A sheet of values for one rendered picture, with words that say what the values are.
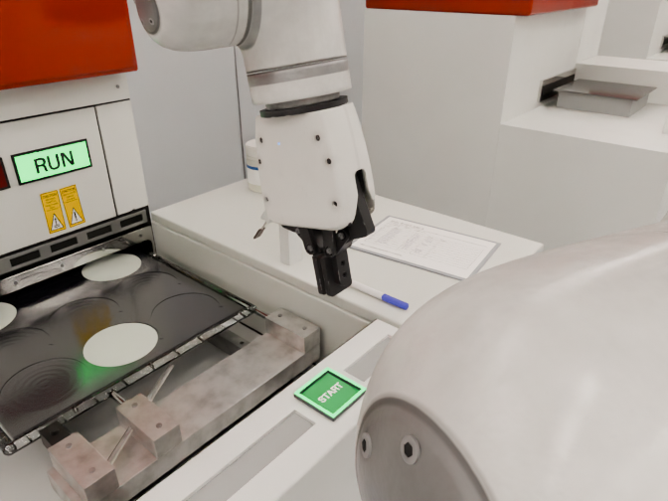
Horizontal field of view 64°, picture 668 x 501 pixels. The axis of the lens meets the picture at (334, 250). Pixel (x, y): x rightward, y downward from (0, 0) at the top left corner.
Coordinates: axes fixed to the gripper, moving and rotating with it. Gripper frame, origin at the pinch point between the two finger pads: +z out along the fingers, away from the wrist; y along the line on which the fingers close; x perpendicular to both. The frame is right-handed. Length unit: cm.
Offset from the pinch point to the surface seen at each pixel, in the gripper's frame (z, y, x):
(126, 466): 19.8, -20.5, -16.5
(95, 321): 12.6, -45.4, -5.7
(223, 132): 10, -213, 151
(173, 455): 21.2, -19.0, -11.8
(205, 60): -28, -205, 144
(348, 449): 18.6, 0.6, -2.8
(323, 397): 14.7, -3.5, -1.1
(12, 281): 6, -59, -11
